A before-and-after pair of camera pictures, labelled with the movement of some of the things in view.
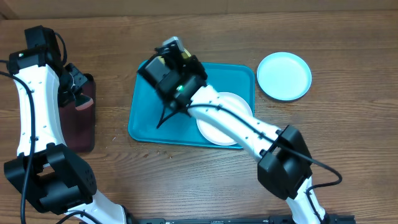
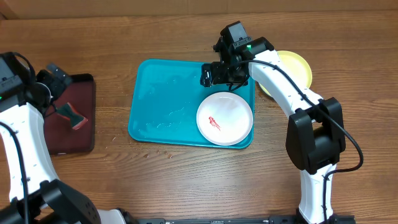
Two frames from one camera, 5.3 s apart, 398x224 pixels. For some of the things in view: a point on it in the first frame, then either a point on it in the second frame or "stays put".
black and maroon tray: (78, 127) stays put
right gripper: (197, 68) → (216, 71)
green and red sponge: (83, 102) → (69, 113)
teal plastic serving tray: (152, 119) stays put
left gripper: (64, 98) → (44, 74)
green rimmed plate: (185, 55) → (296, 66)
